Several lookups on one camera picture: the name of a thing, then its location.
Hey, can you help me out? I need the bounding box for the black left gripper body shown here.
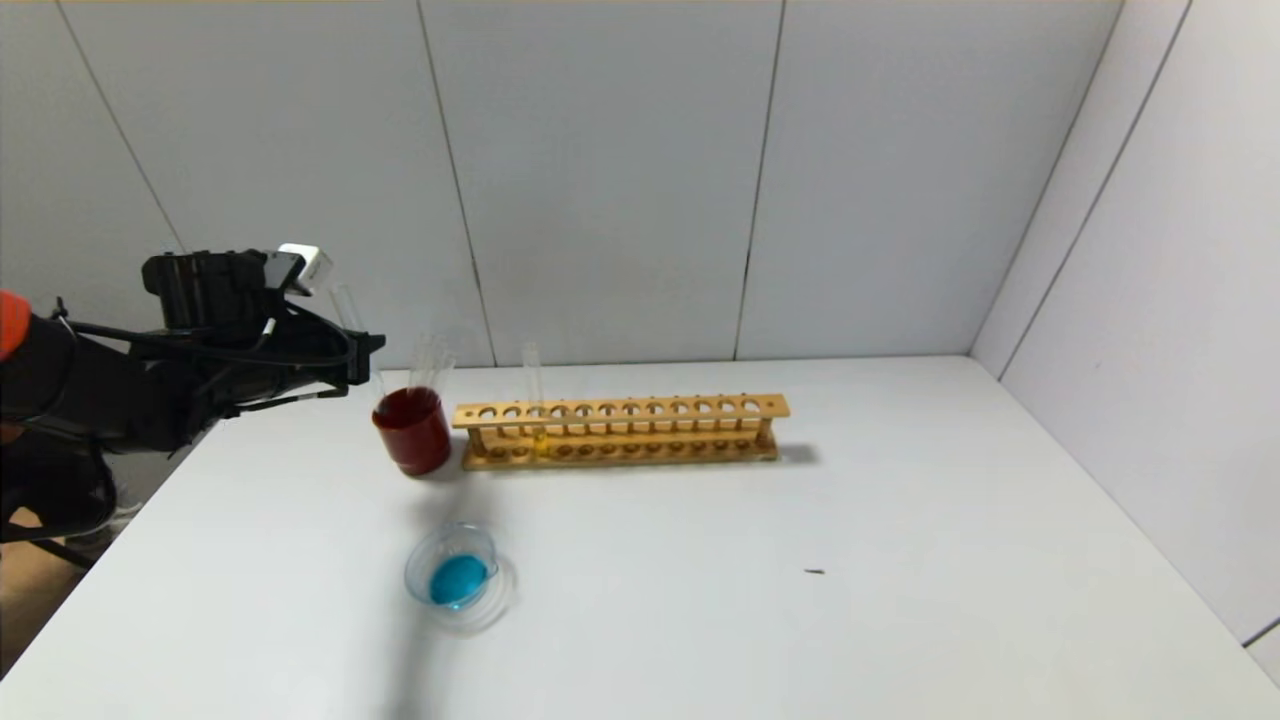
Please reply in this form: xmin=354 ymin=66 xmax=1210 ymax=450
xmin=269 ymin=331 xmax=372 ymax=403

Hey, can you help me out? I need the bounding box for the blue pigment glass test tube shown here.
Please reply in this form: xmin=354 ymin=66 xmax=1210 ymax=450
xmin=329 ymin=282 xmax=390 ymax=404

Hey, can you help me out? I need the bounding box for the yellow pigment glass test tube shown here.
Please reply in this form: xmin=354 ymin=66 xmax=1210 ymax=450
xmin=521 ymin=343 xmax=552 ymax=458

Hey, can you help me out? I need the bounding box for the wooden test tube rack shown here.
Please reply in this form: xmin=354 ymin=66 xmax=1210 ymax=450
xmin=452 ymin=393 xmax=791 ymax=471

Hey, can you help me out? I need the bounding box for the red plastic cup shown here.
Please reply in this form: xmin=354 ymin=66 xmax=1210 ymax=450
xmin=372 ymin=387 xmax=454 ymax=477

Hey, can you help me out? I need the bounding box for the clear glass dish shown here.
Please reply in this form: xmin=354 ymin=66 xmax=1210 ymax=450
xmin=404 ymin=522 xmax=519 ymax=633

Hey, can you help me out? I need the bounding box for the bystander white shoe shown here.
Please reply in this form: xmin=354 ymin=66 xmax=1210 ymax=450
xmin=68 ymin=498 xmax=143 ymax=556

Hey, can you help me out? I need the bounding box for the black chair leg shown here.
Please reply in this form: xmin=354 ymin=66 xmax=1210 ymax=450
xmin=0 ymin=530 xmax=97 ymax=574

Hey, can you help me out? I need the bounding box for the black and white wrist camera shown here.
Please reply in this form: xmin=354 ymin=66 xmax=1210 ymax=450
xmin=141 ymin=242 xmax=335 ymax=333

